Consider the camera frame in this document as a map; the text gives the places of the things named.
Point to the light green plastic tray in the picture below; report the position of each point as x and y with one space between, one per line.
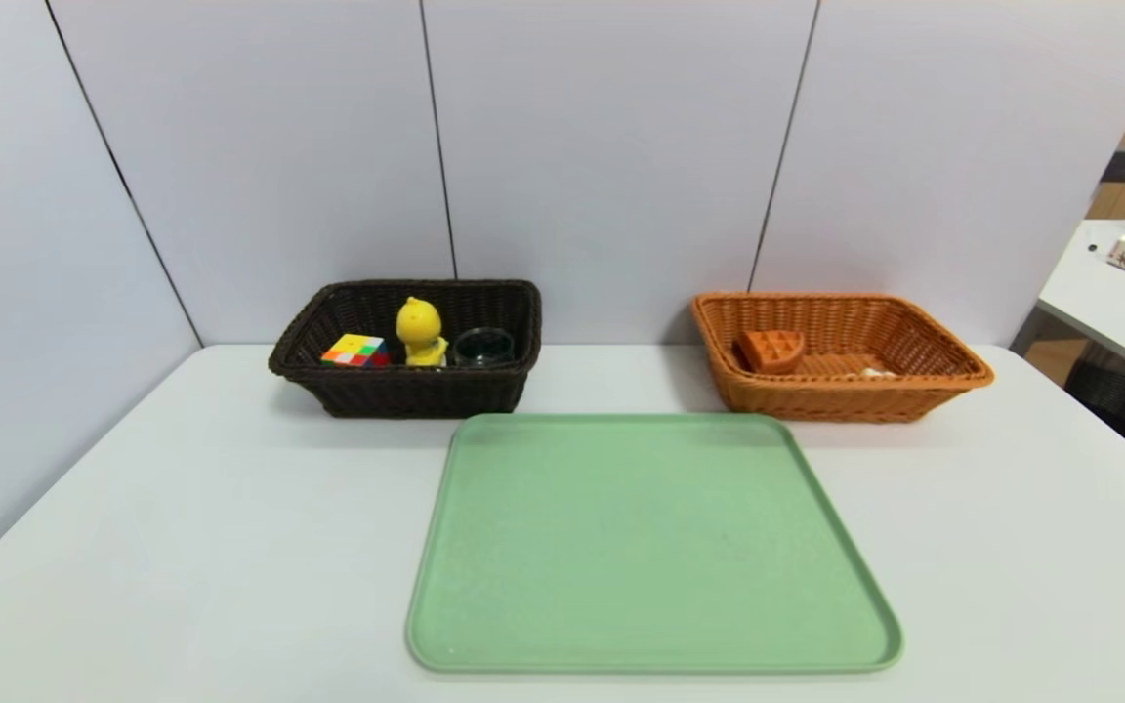
641 547

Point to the multicoloured puzzle cube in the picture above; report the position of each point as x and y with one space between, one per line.
355 350

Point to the white side table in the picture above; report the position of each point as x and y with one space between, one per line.
1109 303

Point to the yellow duck toy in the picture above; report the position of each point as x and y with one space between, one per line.
420 327

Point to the dark brown wicker basket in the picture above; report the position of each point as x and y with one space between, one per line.
406 391

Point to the toy waffle slice with fruit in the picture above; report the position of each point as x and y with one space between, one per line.
772 350

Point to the orange wicker basket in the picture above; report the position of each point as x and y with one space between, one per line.
816 395

